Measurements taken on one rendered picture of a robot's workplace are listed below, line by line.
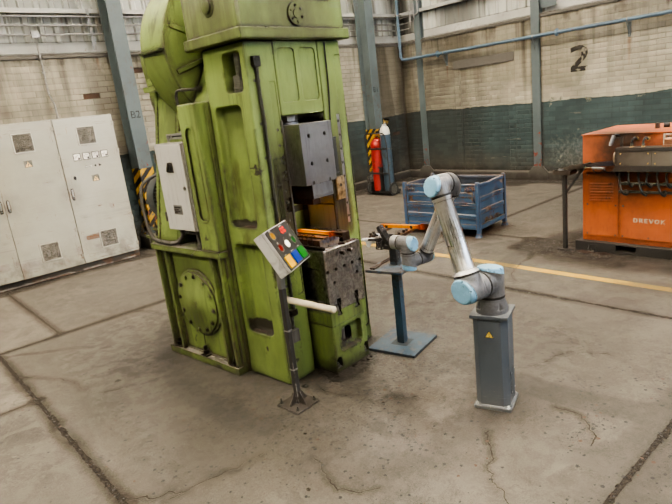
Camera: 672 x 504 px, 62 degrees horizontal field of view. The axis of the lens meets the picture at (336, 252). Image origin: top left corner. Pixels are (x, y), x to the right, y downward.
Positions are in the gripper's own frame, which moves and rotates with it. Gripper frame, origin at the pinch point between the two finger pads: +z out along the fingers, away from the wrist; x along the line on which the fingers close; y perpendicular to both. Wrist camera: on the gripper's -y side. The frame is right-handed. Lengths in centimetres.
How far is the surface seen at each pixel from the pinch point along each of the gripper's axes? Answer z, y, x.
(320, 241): 32.8, 3.1, -11.3
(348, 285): 26.9, 39.4, 5.1
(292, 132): 40, -71, -17
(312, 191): 33.2, -31.7, -12.4
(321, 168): 33, -45, -2
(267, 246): 15, -11, -73
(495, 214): 115, 80, 402
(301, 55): 48, -120, 8
